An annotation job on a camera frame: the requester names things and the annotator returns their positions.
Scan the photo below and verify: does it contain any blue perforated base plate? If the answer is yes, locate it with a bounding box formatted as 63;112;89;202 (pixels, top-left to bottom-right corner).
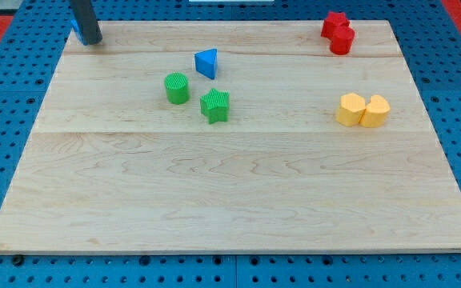
0;0;461;287

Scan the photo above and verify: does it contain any red cylinder block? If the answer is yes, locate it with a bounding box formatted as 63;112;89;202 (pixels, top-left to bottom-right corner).
330;26;355;55

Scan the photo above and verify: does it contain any yellow hexagon block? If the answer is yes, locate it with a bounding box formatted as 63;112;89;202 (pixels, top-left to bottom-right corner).
335;93;366;126

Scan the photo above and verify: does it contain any blue cube block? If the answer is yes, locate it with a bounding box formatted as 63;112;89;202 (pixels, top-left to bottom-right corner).
70;19;86;46

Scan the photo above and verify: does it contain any red star block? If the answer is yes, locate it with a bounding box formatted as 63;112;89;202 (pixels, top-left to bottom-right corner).
320;11;350;39

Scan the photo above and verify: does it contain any green cylinder block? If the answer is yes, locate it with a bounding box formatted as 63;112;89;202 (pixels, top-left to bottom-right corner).
164;72;190;105

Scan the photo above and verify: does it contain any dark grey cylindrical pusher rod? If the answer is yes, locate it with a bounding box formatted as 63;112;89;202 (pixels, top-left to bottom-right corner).
70;0;102;46

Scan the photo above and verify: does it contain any blue triangle block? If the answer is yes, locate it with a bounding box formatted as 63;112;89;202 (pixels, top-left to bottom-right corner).
194;48;218;80

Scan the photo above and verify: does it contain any light wooden board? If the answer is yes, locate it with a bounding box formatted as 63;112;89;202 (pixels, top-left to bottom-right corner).
0;20;461;255

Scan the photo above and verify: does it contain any green star block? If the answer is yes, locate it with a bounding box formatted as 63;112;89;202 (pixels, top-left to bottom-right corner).
200;88;230;124

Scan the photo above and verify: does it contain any yellow heart block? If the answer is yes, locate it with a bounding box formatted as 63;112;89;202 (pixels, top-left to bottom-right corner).
359;94;391;128

